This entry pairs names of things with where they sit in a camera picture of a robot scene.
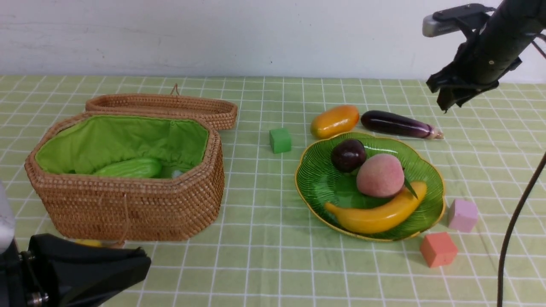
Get red foam cube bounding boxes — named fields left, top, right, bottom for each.
left=420, top=232, right=459, bottom=268

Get pink toy peach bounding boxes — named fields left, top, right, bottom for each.
left=356, top=153, right=406, bottom=199

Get yellow foam cube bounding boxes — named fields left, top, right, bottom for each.
left=74, top=239, right=103, bottom=247

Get brown wicker basket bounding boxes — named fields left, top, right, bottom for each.
left=25, top=111, right=225, bottom=241

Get yellow toy banana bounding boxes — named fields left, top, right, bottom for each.
left=324, top=181, right=428, bottom=235

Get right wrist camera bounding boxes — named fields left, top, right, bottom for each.
left=422, top=3, right=496, bottom=38

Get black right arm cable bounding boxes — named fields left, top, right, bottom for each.
left=497, top=34, right=546, bottom=307

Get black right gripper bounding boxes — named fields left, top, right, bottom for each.
left=426, top=0, right=545, bottom=113

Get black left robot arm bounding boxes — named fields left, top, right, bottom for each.
left=0, top=187, right=151, bottom=307

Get purple toy eggplant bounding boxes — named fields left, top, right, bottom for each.
left=360, top=110, right=444, bottom=140

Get pink foam cube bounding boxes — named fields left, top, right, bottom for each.
left=448, top=198, right=479, bottom=233

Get wicker basket lid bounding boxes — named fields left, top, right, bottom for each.
left=85, top=85, right=238, bottom=130

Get dark purple toy mangosteen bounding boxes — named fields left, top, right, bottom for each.
left=330, top=139, right=367, bottom=173

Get green foam cube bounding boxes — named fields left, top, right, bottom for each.
left=269, top=128, right=292, bottom=154

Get green leaf-shaped plate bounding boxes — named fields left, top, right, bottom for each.
left=295, top=132, right=447, bottom=242

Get orange yellow toy mango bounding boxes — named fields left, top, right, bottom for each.
left=310, top=104, right=360, bottom=139

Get green toy bitter gourd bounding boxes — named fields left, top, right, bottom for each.
left=93, top=157, right=163, bottom=178

